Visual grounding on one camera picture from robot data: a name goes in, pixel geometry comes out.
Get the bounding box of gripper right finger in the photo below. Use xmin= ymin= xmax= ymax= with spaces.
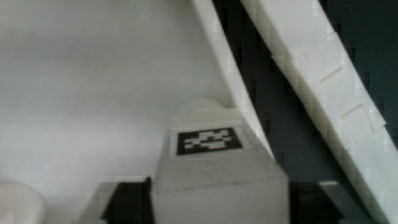
xmin=290 ymin=181 xmax=380 ymax=224

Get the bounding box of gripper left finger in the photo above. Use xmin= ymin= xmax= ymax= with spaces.
xmin=76 ymin=177 xmax=156 ymax=224

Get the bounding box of white table leg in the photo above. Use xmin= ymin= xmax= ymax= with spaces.
xmin=153 ymin=98 xmax=290 ymax=224

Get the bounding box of white square table top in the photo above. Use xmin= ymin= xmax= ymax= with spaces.
xmin=0 ymin=0 xmax=277 ymax=224

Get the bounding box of white U-shaped obstacle fence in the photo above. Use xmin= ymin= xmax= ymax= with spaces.
xmin=240 ymin=0 xmax=398 ymax=224

